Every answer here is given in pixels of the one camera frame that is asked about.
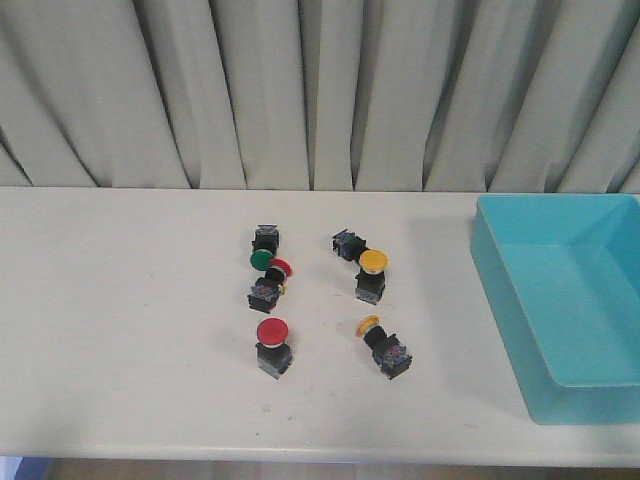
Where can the red button front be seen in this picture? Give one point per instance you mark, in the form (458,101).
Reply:
(274,355)

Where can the green button rear right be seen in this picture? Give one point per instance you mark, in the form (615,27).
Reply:
(348,245)

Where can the yellow button lying front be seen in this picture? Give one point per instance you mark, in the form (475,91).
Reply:
(388,352)

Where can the red button lying sideways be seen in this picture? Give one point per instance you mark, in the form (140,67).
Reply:
(267,289)

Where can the yellow button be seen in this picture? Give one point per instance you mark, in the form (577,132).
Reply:
(371,279)
(388,352)

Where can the grey pleated curtain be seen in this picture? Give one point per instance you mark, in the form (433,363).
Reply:
(452,96)

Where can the green button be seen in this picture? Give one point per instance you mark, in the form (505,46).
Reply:
(348,245)
(264,246)

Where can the teal plastic box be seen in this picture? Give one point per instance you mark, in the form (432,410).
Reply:
(561,275)

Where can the green button rear left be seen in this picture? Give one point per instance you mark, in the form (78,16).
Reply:
(264,246)

